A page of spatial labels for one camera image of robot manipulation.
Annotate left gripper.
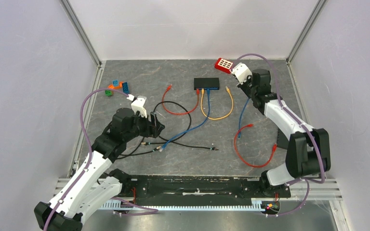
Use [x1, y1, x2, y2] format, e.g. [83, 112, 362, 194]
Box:
[124, 109, 165, 142]

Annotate long black cable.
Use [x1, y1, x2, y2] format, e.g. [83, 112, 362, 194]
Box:
[141, 101, 220, 152]

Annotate long blue ethernet cable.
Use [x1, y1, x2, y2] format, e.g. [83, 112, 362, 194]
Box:
[158, 89, 211, 153]

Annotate black network switch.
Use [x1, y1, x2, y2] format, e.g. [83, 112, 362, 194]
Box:
[194, 77, 220, 90]

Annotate red ethernet cable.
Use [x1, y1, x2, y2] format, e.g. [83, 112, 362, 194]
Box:
[161, 85, 200, 116]
[233, 123, 278, 168]

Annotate yellow ethernet cable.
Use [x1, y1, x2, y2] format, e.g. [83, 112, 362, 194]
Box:
[200, 87, 235, 121]

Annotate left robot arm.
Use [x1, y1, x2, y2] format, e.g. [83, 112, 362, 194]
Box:
[34, 108, 165, 231]

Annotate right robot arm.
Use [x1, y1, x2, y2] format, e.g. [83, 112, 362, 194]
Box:
[235, 69, 331, 196]

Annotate red keypad box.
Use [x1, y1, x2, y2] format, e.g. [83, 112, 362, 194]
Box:
[214, 58, 234, 74]

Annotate black flat plate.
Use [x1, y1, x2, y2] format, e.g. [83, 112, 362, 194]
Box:
[277, 129, 289, 150]

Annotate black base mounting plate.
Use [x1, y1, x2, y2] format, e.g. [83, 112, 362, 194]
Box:
[108, 169, 291, 206]

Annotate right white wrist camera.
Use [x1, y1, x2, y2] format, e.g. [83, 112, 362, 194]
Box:
[231, 63, 252, 84]

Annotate colourful toy block chain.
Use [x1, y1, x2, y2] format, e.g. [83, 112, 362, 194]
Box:
[105, 79, 131, 97]

